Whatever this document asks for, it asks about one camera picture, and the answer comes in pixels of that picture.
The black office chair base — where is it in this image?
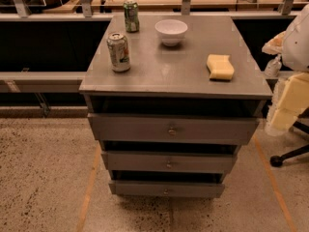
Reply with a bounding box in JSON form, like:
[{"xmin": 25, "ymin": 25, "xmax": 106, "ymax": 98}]
[{"xmin": 269, "ymin": 122, "xmax": 309, "ymax": 167}]

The yellow sponge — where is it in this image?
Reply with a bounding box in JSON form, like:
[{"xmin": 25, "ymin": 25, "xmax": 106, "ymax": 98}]
[{"xmin": 207, "ymin": 54, "xmax": 235, "ymax": 80}]

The grey wooden drawer cabinet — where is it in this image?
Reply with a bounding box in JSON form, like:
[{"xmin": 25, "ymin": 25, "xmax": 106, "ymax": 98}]
[{"xmin": 79, "ymin": 15, "xmax": 271, "ymax": 185}]

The green soda can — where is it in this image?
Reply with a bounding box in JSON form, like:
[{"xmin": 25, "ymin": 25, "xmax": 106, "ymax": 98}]
[{"xmin": 124, "ymin": 0, "xmax": 139, "ymax": 33}]

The grey bottom drawer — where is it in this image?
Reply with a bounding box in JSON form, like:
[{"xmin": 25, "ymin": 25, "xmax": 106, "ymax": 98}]
[{"xmin": 108, "ymin": 181, "xmax": 225, "ymax": 198}]

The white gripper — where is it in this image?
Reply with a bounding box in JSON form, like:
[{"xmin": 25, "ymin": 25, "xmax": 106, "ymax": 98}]
[{"xmin": 265, "ymin": 72, "xmax": 309, "ymax": 136}]

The grey middle drawer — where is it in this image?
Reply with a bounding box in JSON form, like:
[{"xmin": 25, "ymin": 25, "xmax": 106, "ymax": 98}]
[{"xmin": 102, "ymin": 151, "xmax": 237, "ymax": 173}]

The grey drawer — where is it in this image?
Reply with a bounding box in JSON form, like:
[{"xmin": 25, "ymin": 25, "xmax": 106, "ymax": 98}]
[
  {"xmin": 108, "ymin": 181, "xmax": 225, "ymax": 198},
  {"xmin": 88, "ymin": 113, "xmax": 258, "ymax": 145},
  {"xmin": 102, "ymin": 151, "xmax": 237, "ymax": 173}
]

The white ceramic bowl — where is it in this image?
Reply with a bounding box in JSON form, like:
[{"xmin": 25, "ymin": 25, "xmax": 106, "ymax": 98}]
[{"xmin": 154, "ymin": 19, "xmax": 188, "ymax": 46}]

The grey top drawer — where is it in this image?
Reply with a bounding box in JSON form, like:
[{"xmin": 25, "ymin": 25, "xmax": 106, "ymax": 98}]
[{"xmin": 88, "ymin": 113, "xmax": 258, "ymax": 145}]

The white soda can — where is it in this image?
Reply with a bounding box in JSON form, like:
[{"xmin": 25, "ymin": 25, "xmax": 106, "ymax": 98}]
[{"xmin": 107, "ymin": 33, "xmax": 130, "ymax": 73}]

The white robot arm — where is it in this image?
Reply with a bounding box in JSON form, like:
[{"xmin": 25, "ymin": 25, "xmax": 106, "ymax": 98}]
[{"xmin": 262, "ymin": 5, "xmax": 309, "ymax": 136}]

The clear sanitizer pump bottle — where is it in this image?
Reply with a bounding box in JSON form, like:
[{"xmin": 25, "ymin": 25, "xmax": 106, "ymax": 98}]
[{"xmin": 264, "ymin": 54, "xmax": 282, "ymax": 77}]

